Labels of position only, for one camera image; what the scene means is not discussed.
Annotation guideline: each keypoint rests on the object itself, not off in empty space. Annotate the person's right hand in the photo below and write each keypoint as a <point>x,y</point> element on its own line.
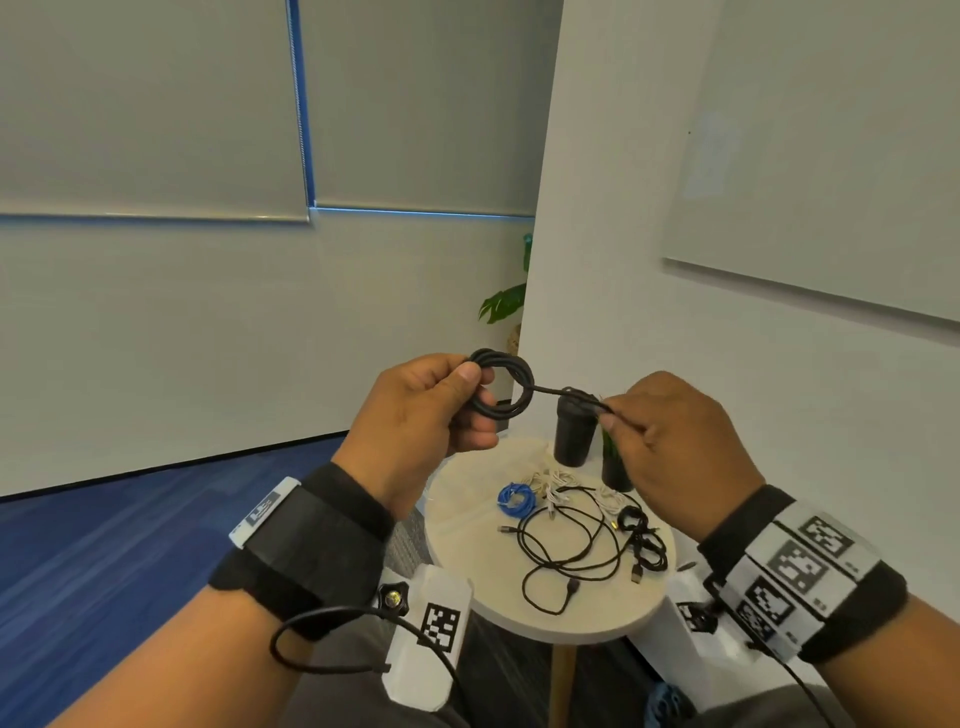
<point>682,457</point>

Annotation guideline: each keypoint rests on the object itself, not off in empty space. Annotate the person's left hand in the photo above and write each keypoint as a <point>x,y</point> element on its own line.
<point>401,420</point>

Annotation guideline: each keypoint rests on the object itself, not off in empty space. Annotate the person's left thumb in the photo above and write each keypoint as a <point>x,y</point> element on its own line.
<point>459,384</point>

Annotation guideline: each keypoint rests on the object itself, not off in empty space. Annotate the person's right thumb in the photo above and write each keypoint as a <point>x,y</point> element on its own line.
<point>619,446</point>

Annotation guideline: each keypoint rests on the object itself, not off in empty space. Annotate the person's right forearm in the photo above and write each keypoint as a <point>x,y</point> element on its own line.
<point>892,667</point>

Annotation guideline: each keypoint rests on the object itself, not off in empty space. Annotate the person's left forearm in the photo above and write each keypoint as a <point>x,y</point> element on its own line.
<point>202,667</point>

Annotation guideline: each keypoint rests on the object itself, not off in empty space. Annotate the tall black cylinder cup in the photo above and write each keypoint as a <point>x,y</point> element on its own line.
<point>574,439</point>
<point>616,472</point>

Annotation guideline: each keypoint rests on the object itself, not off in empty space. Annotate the woven plant pot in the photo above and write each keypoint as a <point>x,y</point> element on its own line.
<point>515,339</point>

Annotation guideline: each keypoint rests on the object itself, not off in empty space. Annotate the green leafy plant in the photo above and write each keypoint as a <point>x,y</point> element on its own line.
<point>504,300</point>

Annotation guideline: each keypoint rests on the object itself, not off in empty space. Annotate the round white side table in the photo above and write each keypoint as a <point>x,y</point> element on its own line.
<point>480,555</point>

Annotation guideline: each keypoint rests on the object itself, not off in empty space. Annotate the black wristband with white tag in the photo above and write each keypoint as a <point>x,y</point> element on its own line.
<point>315,540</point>

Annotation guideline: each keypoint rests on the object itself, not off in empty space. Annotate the black wristband with marker tags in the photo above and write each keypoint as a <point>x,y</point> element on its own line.
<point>802,570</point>

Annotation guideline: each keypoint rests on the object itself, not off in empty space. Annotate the wooden table leg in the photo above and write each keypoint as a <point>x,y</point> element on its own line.
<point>562,686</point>

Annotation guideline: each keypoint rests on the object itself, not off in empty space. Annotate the person's blue shoe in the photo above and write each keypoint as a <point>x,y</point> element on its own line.
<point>670,706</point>

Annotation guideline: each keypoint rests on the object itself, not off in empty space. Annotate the narrow grey roller blind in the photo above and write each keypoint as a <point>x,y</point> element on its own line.
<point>427,105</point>

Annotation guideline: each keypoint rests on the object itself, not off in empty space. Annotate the wide grey roller blind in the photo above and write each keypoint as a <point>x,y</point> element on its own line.
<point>142,105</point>

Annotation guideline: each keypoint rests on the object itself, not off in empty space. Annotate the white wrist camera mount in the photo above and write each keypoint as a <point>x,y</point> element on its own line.
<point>431,637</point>
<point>686,619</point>

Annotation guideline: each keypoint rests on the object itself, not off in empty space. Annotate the wall whiteboard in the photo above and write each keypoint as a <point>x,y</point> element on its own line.
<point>825,150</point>

